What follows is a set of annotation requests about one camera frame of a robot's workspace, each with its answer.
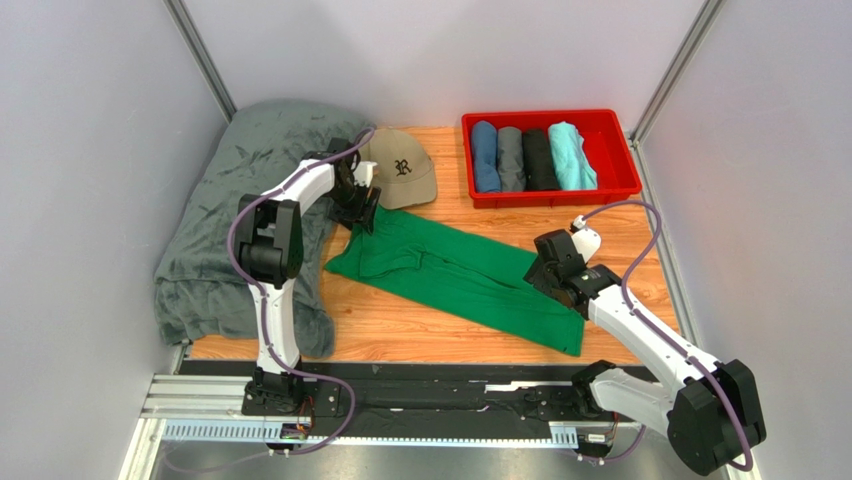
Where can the turquoise rolled t-shirt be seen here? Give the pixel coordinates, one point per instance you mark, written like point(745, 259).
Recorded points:
point(571, 165)

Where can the grey rolled t-shirt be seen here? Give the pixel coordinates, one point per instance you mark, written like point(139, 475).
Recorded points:
point(510, 162)

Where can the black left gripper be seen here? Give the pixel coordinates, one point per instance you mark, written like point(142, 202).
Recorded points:
point(362, 213)

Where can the blue rolled t-shirt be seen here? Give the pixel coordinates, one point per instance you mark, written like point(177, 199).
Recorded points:
point(484, 144)

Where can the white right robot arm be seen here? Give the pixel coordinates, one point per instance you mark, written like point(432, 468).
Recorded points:
point(666, 353)

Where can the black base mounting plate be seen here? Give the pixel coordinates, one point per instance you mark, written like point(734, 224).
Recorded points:
point(445, 401)

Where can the grey plush pillow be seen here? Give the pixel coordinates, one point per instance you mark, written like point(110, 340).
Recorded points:
point(197, 292)

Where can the aluminium frame rail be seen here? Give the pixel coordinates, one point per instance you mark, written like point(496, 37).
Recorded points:
point(225, 419)

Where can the black rolled t-shirt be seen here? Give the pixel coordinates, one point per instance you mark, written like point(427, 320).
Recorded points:
point(538, 162)

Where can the red plastic bin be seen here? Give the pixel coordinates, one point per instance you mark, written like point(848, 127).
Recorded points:
point(605, 146)

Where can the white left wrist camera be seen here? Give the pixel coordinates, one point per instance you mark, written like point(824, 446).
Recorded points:
point(364, 173)

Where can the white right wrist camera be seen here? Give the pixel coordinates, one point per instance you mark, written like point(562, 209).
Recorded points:
point(586, 240)

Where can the green t-shirt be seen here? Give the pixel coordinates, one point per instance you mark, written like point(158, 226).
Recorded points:
point(460, 273)

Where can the tan baseball cap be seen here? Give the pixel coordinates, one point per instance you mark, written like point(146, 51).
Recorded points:
point(405, 171)

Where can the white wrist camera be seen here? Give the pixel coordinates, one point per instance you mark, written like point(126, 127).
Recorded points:
point(586, 240)
point(364, 173)

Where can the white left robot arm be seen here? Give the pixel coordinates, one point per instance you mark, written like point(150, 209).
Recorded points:
point(266, 247)

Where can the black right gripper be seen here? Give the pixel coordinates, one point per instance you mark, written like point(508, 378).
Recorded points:
point(544, 281)

